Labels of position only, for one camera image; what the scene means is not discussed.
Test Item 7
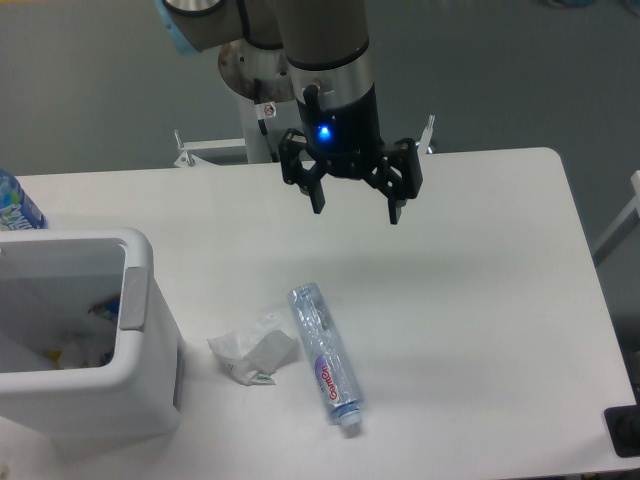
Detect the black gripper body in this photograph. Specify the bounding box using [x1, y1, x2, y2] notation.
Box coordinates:
[298, 84, 383, 179]

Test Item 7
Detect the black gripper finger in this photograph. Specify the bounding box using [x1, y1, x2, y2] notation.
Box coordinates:
[278, 128, 325, 214]
[364, 138, 423, 225]

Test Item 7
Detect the crushed clear plastic bottle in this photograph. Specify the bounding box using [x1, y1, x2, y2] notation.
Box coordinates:
[288, 282, 363, 438]

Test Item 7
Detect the white paper wrapper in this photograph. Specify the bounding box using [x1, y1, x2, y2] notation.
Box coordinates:
[207, 312, 300, 386]

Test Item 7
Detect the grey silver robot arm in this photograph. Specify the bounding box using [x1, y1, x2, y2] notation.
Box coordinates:
[156, 1, 423, 223]

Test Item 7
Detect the white trash can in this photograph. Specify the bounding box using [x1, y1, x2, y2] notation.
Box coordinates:
[1, 228, 185, 438]

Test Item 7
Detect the trash inside bin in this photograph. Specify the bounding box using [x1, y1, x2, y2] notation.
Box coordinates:
[40, 294, 121, 370]

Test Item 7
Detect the blue labelled bottle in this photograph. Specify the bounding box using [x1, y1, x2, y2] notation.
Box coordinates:
[1, 169, 48, 231]

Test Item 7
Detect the black clamp at table edge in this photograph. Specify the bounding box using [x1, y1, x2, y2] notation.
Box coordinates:
[604, 405, 639, 458]

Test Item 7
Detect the black cable on pedestal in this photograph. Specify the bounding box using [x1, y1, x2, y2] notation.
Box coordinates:
[252, 77, 279, 163]

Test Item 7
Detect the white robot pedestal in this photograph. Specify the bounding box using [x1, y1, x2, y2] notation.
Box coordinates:
[172, 41, 437, 168]

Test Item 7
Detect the white frame at right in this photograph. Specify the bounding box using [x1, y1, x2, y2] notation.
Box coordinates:
[591, 171, 639, 266]

